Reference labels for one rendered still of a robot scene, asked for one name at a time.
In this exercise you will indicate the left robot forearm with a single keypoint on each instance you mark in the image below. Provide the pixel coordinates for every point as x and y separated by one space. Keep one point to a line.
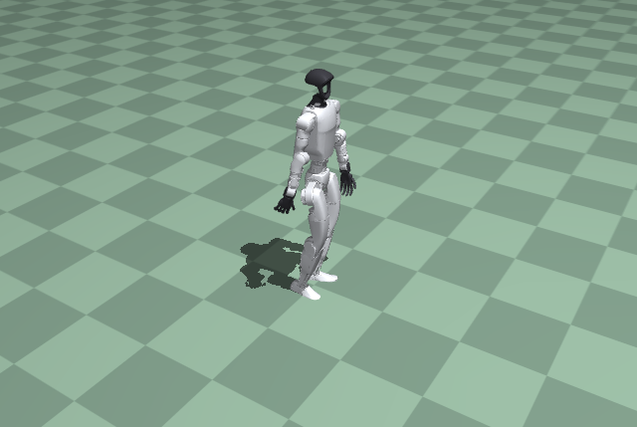
342 156

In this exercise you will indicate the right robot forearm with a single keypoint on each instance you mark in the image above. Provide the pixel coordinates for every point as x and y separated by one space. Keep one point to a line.
295 175

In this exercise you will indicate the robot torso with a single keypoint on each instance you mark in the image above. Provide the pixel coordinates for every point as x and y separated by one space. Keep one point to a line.
321 143

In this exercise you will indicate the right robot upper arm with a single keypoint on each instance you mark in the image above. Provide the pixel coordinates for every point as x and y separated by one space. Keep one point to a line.
305 124

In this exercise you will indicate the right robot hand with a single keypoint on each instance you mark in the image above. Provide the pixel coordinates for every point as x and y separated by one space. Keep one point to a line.
286 202

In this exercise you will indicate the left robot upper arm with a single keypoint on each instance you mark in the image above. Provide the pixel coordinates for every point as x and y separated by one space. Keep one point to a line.
340 134

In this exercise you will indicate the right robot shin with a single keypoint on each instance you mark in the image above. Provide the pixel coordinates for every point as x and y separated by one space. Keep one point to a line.
309 261

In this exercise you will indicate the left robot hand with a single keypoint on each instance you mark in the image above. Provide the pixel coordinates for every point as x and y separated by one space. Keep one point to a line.
347 179

